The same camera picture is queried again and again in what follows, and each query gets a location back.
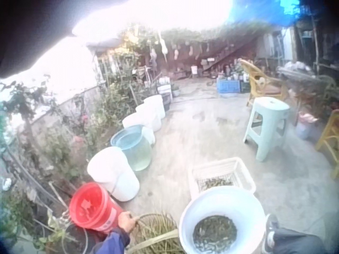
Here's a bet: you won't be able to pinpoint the person's left hand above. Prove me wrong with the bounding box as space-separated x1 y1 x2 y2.
117 211 140 234

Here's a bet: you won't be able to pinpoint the blue plastic crate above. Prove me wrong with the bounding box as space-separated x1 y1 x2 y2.
216 78 241 94

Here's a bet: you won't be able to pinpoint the pink and white bag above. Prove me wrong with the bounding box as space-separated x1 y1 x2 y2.
295 111 318 140

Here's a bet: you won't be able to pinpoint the greens in slotted basket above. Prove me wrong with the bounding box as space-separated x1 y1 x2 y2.
197 177 234 192

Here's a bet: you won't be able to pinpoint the outdoor staircase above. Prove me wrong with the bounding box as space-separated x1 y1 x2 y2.
200 37 259 74

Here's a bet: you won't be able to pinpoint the person's legs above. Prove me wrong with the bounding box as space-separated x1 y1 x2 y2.
261 213 332 254

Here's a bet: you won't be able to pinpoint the dark greens in basin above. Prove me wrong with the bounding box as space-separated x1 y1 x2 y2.
192 215 238 252

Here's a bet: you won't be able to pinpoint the wicker armchair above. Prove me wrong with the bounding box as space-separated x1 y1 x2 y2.
239 58 289 106

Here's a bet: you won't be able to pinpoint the woven bamboo basket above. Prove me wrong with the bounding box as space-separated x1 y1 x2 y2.
126 213 186 254

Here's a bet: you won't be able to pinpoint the row of garden plants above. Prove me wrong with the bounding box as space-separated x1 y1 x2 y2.
0 62 159 254

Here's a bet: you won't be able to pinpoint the red plastic bucket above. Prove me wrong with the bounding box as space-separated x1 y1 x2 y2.
68 182 124 234

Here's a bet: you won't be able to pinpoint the translucent blue water bucket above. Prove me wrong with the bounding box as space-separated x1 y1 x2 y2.
110 124 154 171

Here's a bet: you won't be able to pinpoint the yellow wooden chair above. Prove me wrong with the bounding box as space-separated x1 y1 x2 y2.
315 108 339 180

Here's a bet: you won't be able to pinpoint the blue tarpaulin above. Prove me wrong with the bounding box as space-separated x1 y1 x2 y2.
229 0 301 27

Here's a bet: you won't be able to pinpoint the large white plastic bucket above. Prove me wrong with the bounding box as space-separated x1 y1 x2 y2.
87 146 140 202

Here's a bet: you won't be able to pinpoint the cluttered table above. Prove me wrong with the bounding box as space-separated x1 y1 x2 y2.
276 61 337 125

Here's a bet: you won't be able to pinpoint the pale green plastic stool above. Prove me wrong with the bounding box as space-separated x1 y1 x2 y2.
243 96 291 162

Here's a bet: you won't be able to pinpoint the white plastic slotted basket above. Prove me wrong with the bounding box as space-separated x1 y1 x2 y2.
188 157 257 199

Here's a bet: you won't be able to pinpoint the hanging pale gourd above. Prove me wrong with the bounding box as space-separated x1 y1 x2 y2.
159 37 168 63

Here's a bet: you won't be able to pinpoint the white plastic basin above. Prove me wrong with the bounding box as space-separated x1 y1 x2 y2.
179 185 267 254

